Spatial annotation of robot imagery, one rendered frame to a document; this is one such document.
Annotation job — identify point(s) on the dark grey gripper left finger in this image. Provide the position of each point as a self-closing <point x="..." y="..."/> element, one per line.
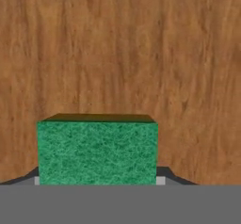
<point x="31" y="178"/>

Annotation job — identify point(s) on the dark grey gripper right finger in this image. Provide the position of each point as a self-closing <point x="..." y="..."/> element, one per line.
<point x="168" y="176"/>

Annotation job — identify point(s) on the green sponge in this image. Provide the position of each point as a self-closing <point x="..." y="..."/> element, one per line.
<point x="97" y="152"/>

